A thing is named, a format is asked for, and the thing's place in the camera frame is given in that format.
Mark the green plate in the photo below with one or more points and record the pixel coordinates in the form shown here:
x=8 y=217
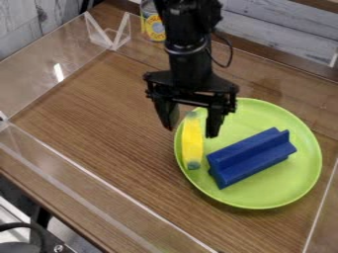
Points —
x=278 y=185

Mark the yellow labelled tin can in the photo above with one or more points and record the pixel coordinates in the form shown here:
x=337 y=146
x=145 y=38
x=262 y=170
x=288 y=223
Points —
x=153 y=27

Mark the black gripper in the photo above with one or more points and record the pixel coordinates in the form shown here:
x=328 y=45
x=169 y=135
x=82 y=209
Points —
x=202 y=93

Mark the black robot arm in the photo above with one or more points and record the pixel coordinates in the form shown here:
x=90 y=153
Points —
x=190 y=21

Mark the yellow toy banana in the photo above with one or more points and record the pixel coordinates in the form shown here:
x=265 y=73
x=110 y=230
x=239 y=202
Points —
x=191 y=141

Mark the blue plastic block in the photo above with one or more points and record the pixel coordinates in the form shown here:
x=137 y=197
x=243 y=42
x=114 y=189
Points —
x=249 y=156

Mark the black metal table bracket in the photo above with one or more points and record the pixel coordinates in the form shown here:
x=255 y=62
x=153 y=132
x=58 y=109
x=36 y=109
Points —
x=55 y=245

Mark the clear acrylic corner bracket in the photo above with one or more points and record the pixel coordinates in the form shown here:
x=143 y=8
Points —
x=108 y=38

